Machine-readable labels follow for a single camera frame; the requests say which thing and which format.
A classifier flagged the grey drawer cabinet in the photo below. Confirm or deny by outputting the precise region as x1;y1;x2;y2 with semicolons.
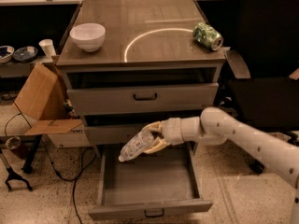
55;0;226;156

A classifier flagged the brown cardboard box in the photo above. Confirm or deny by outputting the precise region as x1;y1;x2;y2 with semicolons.
14;63;82;135

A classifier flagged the clear plastic water bottle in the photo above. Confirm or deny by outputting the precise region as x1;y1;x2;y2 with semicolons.
119;130;154;162

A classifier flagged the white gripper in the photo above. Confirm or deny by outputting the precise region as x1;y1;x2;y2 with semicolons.
144;118;182;154

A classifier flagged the blue patterned dish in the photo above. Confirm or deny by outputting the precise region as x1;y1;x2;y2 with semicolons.
13;46;38;63

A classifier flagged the grey top drawer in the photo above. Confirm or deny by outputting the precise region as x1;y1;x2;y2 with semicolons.
67;83;219;115

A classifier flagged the green soda can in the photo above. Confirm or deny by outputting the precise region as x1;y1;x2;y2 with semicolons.
192;22;224;51

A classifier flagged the black floor cable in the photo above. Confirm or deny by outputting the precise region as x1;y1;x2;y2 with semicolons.
3;91;97;224

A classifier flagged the white ceramic bowl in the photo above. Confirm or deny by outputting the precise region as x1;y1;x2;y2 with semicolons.
69;23;106;52

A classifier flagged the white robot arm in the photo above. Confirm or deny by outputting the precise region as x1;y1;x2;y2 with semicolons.
144;107;299;224

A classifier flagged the white paper cup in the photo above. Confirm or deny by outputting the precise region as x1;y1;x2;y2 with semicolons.
39;39;56;58

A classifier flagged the black metal stand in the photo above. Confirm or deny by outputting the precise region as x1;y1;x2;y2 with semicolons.
0;149;33;191

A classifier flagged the grey bottom drawer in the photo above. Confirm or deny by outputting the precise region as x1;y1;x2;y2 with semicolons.
89;142;213;221

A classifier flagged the black office chair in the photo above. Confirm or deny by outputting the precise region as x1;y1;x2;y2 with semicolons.
202;0;299;175

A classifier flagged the white box with print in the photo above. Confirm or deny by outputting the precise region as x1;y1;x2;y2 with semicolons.
48;124;90;148

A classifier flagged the blue white small bowl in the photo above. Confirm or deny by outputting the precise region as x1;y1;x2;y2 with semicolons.
0;46;15;63

